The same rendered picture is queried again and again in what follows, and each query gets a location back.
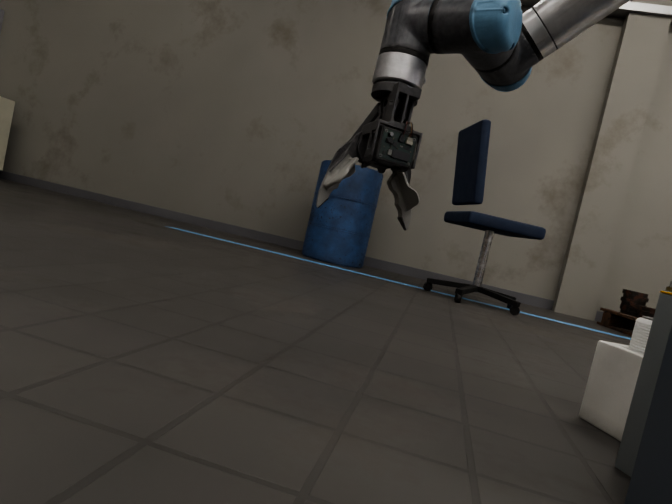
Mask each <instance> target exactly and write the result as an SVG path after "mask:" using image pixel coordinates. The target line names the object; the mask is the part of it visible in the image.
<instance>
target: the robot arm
mask: <svg viewBox="0 0 672 504"><path fill-rule="evenodd" d="M628 1H630V0H541V1H539V2H538V3H537V4H535V5H534V6H533V7H531V8H530V9H529V10H527V11H526V12H524V13H523V14H522V10H521V1H520V0H392V2H391V6H390V8H389V10H388V12H387V22H386V26H385V30H384V35H383V39H382V43H381V48H380V52H379V56H378V58H377V63H376V67H375V71H374V75H373V80H372V83H373V87H372V92H371V96H372V98H374V99H375V100H376V101H378V102H380V103H377V105H376V106H375V107H374V109H373V110H372V111H371V112H370V114H369V115H368V116H367V118H366V119H365V120H364V122H363V123H362V124H361V126H360V127H359V128H358V129H357V131H356V132H355V133H354V135H353V136H352V137H351V139H350V140H349V141H348V142H346V143H345V144H343V145H342V146H341V147H340V148H339V149H338V150H337V152H336V153H335V155H334V157H333V159H332V161H331V163H330V165H329V167H328V169H327V172H326V175H325V177H324V179H323V181H322V183H321V186H320V188H319V191H318V195H317V200H316V207H317V208H319V207H320V206H321V205H322V204H323V203H324V202H326V201H327V200H328V199H329V198H328V197H329V195H330V193H331V192H332V191H333V190H335V189H337V188H338V186H339V184H340V182H341V181H342V180H343V179H344V178H347V177H350V176H351V175H352V174H354V173H355V163H356V162H357V161H358V162H359V163H361V168H366V167H367V166H371V167H375V168H377V169H378V172H379V173H384V172H385V170H386V169H389V168H391V170H392V172H393V173H392V175H391V176H390V178H389V179H388V181H387V185H388V188H389V190H390V191H391V192H392V193H393V195H394V199H395V203H394V205H395V207H396V208H397V211H398V217H397V219H398V221H399V222H400V224H401V226H402V228H403V229H404V230H408V227H409V224H410V220H411V212H412V208H413V207H415V206H416V205H418V204H419V201H420V199H419V195H418V193H417V191H416V190H414V189H413V188H411V187H410V186H409V184H410V179H411V169H414V168H415V164H416V160H417V156H418V152H419V147H420V143H421V139H422V134H423V133H420V132H417V131H414V130H413V123H412V122H410V120H411V115H412V111H413V107H415V106H416V105H417V103H418V99H420V95H421V91H422V86H423V84H425V82H426V78H424V77H425V73H426V69H427V66H428V62H429V58H430V54H462V55H463V56H464V58H465V59H466V60H467V61H468V62H469V63H470V64H471V66H472V67H473V68H474V69H475V70H476V71H477V72H478V73H479V75H480V77H481V79H482V80H483V81H484V82H485V83H486V84H488V85H489V86H490V87H492V88H494V89H495V90H498V91H501V92H509V91H513V90H515V89H517V88H519V87H521V86H522V85H523V84H524V83H525V82H526V80H527V79H528V77H529V76H530V73H531V70H532V66H534V65H535V64H537V63H538V62H539V61H541V60H542V59H544V58H545V57H547V56H548V55H550V54H551V53H553V52H554V51H556V50H557V49H559V48H560V47H562V46H563V45H565V44H566V43H568V42H569V41H571V40H572V39H574V38H575V37H576V36H578V35H579V34H581V33H582V32H584V31H585V30H587V29H588V28H590V27H591V26H593V25H594V24H596V23H597V22H599V21H600V20H602V19H603V18H605V17H606V16H608V15H609V14H611V13H612V12H614V11H615V10H617V9H618V8H619V7H621V6H622V5H624V4H625V3H627V2H628ZM410 123H411V126H409V124H410ZM409 132H410V133H409ZM416 145H417V147H416ZM415 149H416V151H415ZM414 154H415V156H414ZM413 158H414V160H413Z"/></svg>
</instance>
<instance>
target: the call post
mask: <svg viewBox="0 0 672 504"><path fill-rule="evenodd" d="M671 326H672V295H670V294H665V293H660V295H659V299H658V302H657V306H656V310H655V314H654V318H653V321H652V325H651V329H650V333H649V337H648V340H647V344H646V348H645V352H644V356H643V359H642V363H641V367H640V371H639V375H638V378H637V382H636V386H635V390H634V394H633V397H632V401H631V405H630V409H629V413H628V416H627V420H626V424H625V428H624V432H623V435H622V439H621V443H620V447H619V451H618V454H617V458H616V462H615V467H616V468H618V469H619V470H621V471H622V472H624V473H625V474H627V475H628V476H630V477H631V476H632V473H633V469H634V465H635V461H636V458H637V454H638V450H639V446H640V442H641V439H642V435H643V431H644V427H645V424H646V420H647V416H648V412H649V409H650V405H651V401H652V397H653V393H654V390H655V386H656V382H657V378H658V375H659V371H660V367H661V363H662V360H663V356H664V352H665V348H666V344H667V341H668V337H669V333H670V329H671Z"/></svg>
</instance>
